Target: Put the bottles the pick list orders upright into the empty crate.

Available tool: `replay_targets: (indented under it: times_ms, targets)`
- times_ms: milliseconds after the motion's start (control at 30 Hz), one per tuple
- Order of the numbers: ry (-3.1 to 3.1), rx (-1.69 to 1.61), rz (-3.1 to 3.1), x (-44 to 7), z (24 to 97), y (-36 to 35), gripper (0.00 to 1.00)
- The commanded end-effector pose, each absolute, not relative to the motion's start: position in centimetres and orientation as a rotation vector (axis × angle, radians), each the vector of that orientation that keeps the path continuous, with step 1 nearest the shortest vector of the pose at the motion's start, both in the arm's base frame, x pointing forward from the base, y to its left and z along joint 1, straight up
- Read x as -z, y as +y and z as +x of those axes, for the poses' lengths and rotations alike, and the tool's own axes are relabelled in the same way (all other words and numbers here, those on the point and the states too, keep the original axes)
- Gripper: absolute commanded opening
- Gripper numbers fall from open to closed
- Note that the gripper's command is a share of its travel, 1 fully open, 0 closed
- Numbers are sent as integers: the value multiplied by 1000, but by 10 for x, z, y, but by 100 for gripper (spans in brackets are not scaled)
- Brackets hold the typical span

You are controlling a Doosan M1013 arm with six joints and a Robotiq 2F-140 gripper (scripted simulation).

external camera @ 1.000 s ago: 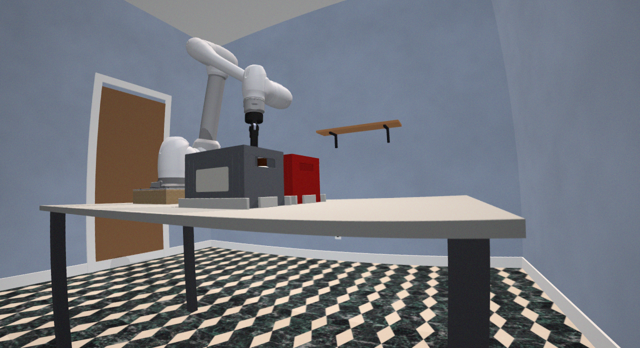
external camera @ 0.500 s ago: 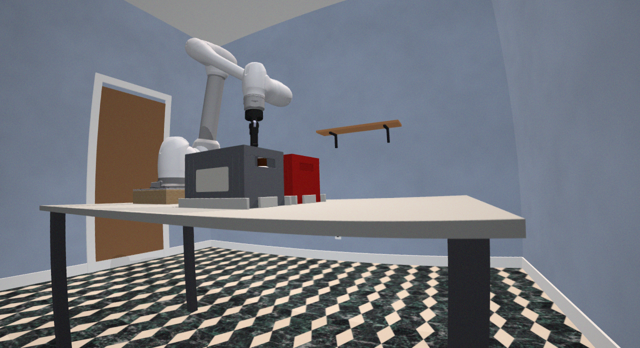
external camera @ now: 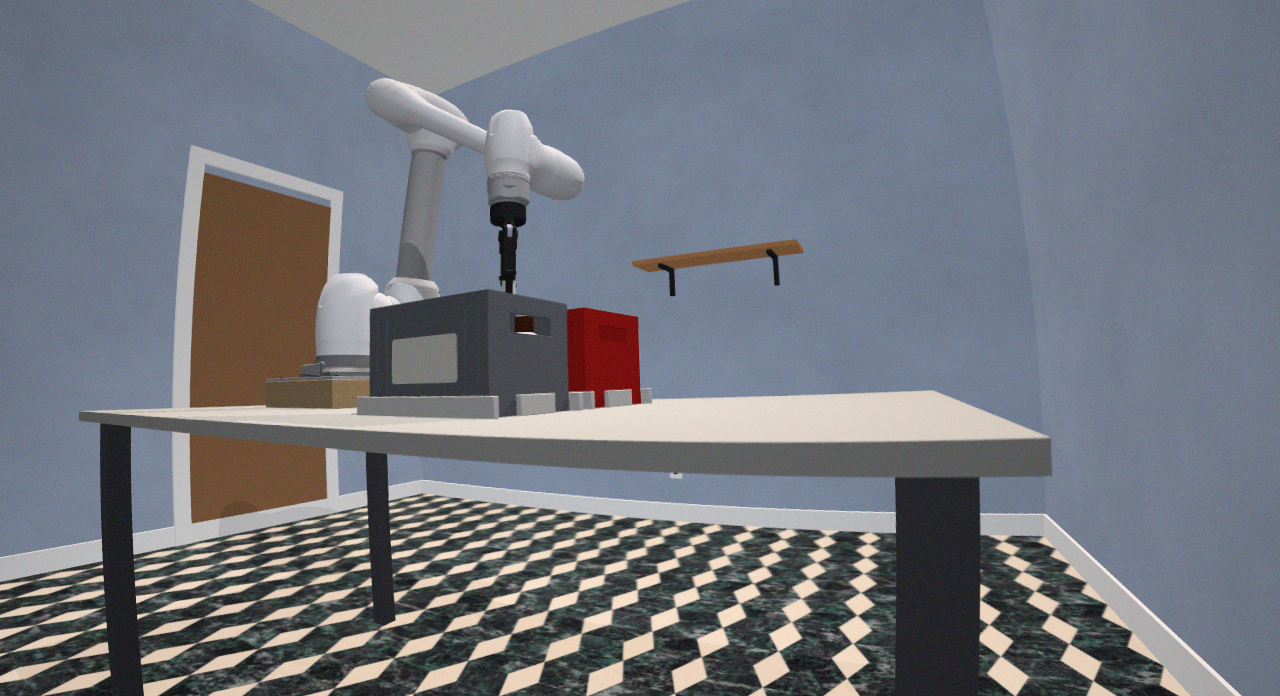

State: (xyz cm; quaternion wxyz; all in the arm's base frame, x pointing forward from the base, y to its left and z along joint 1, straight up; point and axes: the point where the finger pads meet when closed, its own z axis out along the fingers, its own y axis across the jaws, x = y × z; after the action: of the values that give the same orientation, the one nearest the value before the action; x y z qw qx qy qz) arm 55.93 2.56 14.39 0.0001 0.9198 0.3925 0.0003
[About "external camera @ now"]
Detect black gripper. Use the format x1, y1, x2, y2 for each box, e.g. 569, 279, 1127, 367
490, 201, 526, 294

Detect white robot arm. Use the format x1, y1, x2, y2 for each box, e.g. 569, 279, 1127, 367
297, 78, 585, 377

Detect white bottle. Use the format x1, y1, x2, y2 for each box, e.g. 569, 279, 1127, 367
515, 313, 538, 335

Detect red divided crate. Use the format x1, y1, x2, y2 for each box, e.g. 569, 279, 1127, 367
567, 308, 641, 408

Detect dark grey crate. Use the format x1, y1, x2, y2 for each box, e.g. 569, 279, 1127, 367
370, 289, 570, 418

